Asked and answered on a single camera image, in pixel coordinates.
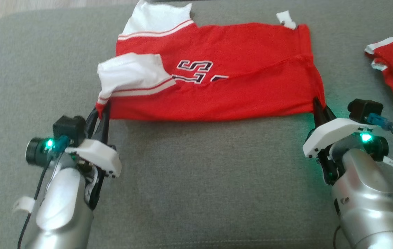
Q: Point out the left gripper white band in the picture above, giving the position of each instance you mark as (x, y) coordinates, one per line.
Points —
(96, 155)

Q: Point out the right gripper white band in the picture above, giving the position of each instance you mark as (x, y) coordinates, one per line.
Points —
(328, 133)

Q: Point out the red jersey with white sleeves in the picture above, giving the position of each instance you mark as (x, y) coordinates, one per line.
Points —
(245, 97)

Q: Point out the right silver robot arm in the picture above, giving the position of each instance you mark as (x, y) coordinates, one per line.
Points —
(362, 193)

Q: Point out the grey fabric sofa seat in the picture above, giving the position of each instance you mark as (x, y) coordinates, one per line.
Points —
(200, 180)

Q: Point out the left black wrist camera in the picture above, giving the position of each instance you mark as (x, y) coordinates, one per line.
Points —
(68, 128)

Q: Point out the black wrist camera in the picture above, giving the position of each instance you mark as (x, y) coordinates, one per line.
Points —
(68, 128)
(362, 109)

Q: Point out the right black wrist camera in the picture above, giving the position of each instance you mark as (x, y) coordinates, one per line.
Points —
(362, 109)

